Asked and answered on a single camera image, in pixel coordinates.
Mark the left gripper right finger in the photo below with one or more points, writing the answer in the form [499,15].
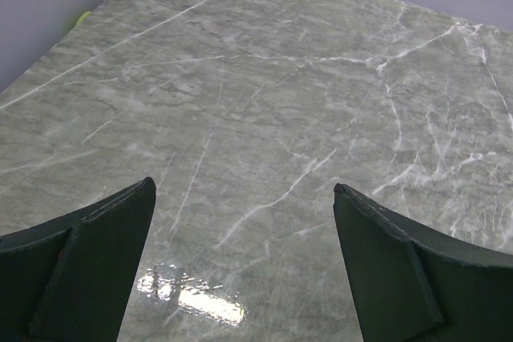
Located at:
[410,282]

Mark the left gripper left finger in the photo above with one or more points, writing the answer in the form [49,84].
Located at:
[70,278]

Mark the green tape marker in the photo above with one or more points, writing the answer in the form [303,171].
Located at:
[82,18]

